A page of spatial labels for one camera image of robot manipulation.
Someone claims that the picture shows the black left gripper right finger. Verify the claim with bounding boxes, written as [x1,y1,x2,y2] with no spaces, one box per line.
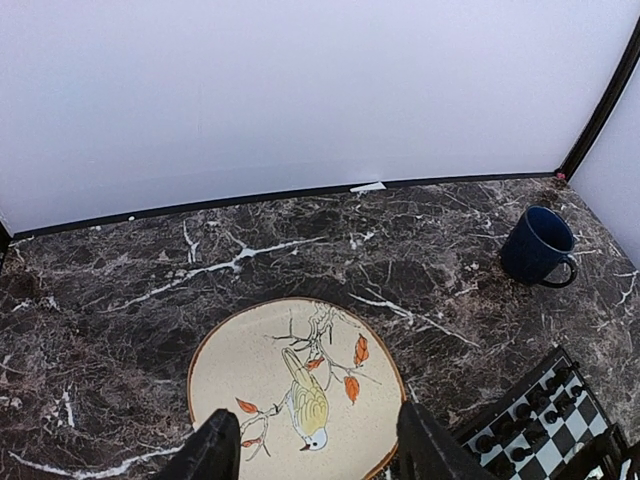
[396,401,493,480]

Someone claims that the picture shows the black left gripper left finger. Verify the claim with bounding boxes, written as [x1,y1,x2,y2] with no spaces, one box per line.
[154,409,241,480]

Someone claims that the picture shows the black right frame post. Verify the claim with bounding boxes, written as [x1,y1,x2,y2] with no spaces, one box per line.
[554,14,640,176]

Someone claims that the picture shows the cream plate with bird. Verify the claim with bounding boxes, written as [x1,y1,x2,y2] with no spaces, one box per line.
[187,297,406,479]

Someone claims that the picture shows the black and white chessboard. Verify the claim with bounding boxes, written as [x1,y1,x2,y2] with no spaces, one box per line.
[454,346,630,479]

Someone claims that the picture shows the blue enamel mug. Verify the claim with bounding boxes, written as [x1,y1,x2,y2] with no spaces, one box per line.
[499,205,577,289]

